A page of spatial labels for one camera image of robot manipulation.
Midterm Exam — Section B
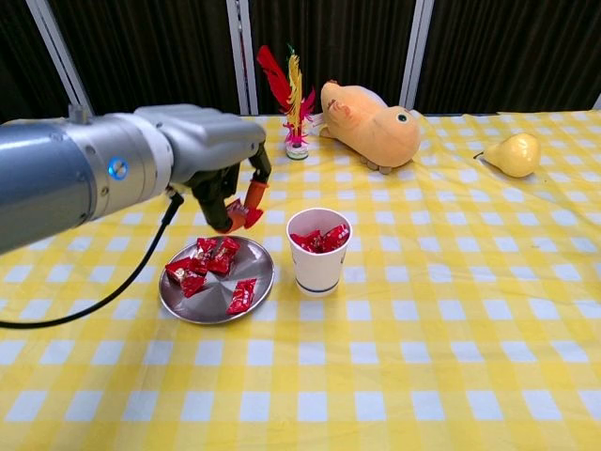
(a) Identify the yellow white checkered tablecloth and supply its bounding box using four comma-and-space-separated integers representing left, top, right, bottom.
0, 110, 601, 451

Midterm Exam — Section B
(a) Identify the black curtain panel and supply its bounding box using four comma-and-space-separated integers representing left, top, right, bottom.
0, 0, 79, 123
246, 0, 417, 117
46, 0, 243, 117
415, 0, 601, 115

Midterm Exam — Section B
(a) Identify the round steel plate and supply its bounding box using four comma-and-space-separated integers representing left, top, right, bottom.
158, 234, 277, 325

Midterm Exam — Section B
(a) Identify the yellow pear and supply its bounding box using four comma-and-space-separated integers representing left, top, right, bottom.
472, 132, 542, 179

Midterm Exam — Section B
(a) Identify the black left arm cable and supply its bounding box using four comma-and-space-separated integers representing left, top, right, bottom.
0, 185, 185, 330

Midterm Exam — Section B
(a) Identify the red candy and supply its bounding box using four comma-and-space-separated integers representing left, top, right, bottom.
289, 229, 323, 255
321, 224, 351, 253
163, 257, 193, 287
208, 236, 240, 274
193, 237, 220, 262
224, 198, 265, 230
225, 277, 258, 316
180, 271, 208, 300

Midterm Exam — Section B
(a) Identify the colourful feather shuttlecock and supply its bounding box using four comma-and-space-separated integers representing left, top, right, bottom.
255, 44, 316, 162

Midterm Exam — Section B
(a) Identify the white paper cup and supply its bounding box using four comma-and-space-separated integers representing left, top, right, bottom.
285, 207, 353, 298

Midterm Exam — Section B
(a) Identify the orange plush animal toy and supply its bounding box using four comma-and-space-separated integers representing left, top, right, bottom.
319, 80, 422, 176

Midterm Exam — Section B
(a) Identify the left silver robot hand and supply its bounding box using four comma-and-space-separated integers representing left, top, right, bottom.
134, 103, 273, 235

